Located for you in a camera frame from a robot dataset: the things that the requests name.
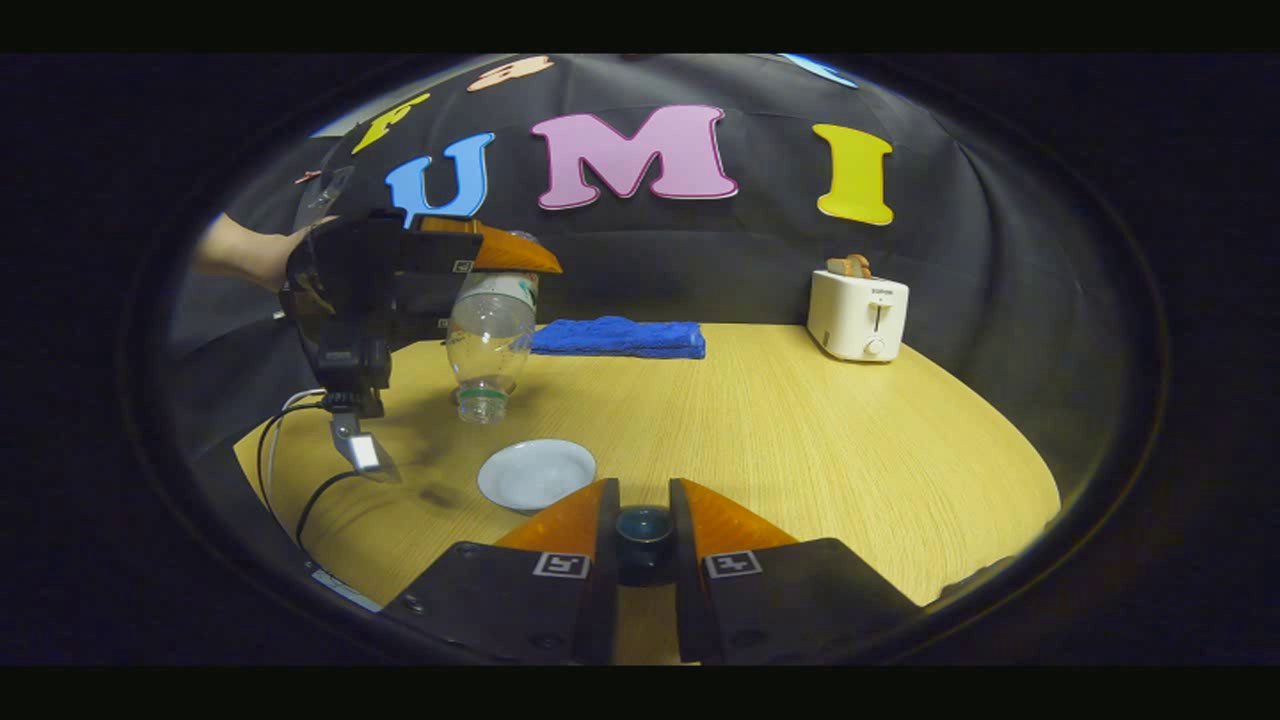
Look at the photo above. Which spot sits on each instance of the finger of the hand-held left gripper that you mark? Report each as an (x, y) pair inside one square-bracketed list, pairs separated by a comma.
[(500, 250), (425, 305)]

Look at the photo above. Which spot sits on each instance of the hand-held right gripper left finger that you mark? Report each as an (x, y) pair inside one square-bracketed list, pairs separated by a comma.
[(600, 560)]

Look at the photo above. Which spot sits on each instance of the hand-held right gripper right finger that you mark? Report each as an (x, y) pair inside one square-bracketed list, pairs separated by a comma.
[(685, 560)]

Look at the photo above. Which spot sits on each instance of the blue teacup lid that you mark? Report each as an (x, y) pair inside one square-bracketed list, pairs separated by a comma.
[(643, 540)]

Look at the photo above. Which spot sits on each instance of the clear plastic water bottle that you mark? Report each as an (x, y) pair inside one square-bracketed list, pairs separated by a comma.
[(490, 330)]

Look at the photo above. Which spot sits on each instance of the white teacup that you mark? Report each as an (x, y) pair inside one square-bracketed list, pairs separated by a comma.
[(535, 473)]

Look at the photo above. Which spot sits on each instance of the folded blue towel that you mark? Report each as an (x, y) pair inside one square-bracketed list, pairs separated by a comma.
[(620, 337)]

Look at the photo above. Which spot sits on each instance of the black backdrop cloth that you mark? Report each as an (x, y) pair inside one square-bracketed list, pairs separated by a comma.
[(750, 260)]

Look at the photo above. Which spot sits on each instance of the white toaster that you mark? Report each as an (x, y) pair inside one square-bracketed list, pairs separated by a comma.
[(858, 318)]

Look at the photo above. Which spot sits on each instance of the brown bread slice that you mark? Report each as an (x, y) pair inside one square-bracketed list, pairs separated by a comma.
[(860, 265), (840, 267)]

